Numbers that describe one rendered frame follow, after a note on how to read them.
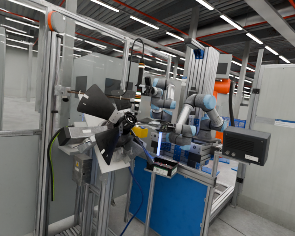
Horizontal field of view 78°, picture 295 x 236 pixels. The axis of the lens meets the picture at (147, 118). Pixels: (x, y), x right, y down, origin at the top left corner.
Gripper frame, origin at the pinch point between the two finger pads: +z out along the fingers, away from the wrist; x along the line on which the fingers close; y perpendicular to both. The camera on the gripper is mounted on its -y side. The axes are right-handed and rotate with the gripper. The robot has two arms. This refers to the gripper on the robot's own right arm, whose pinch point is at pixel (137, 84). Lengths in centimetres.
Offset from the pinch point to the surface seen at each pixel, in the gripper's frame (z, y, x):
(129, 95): -7.4, 8.2, 12.8
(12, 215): 45, 120, 81
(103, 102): 22.4, 15.6, 11.0
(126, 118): 13.4, 25.1, -2.9
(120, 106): 3.2, 18.0, 12.5
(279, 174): -164, 82, -112
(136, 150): -7, 52, -1
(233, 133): -19, 25, -68
